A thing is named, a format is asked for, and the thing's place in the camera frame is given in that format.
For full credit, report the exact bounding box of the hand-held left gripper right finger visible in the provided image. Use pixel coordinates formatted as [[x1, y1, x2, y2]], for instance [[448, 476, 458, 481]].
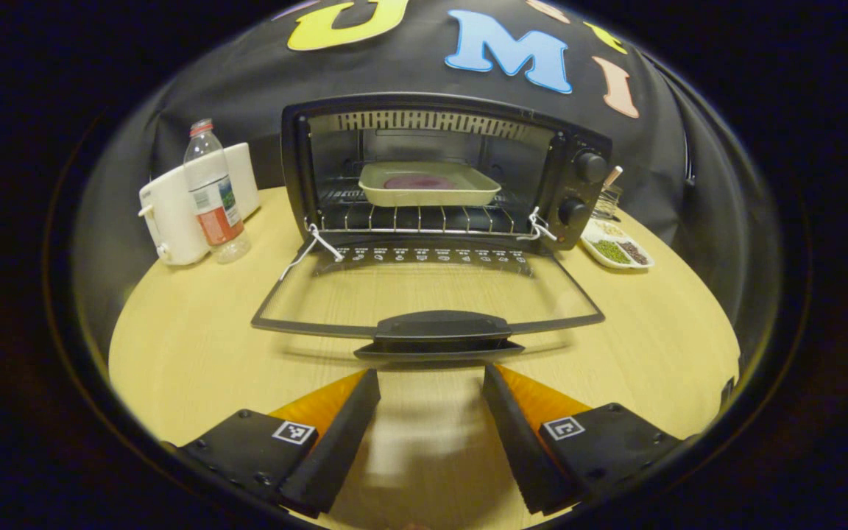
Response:
[[481, 363, 690, 516]]

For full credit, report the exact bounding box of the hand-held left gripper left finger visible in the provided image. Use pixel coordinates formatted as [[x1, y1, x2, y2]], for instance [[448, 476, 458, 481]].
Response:
[[174, 368, 382, 517]]

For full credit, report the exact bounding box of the cream food tray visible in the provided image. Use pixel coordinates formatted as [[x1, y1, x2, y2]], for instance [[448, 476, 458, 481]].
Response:
[[358, 161, 502, 208]]

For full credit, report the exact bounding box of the black electric oven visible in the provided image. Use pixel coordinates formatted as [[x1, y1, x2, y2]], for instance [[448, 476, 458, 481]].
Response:
[[251, 92, 612, 363]]

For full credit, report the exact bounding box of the pink meat slice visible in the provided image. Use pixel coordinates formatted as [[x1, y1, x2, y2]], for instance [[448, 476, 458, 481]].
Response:
[[384, 174, 458, 191]]

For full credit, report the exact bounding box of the white divided dish with beans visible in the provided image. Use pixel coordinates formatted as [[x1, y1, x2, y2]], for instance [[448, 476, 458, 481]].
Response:
[[581, 219, 655, 270]]

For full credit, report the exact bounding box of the clear plastic water bottle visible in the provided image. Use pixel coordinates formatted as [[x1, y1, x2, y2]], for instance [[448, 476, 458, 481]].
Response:
[[183, 119, 252, 264]]

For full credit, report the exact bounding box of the white toaster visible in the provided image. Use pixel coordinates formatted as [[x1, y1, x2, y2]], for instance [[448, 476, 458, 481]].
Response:
[[138, 142, 261, 266]]

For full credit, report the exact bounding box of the black backdrop cloth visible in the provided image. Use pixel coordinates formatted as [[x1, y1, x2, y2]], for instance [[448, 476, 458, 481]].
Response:
[[78, 0, 771, 354]]

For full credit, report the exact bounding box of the metal wire utensil holder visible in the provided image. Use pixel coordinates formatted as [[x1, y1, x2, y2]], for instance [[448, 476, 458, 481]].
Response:
[[592, 166, 625, 222]]

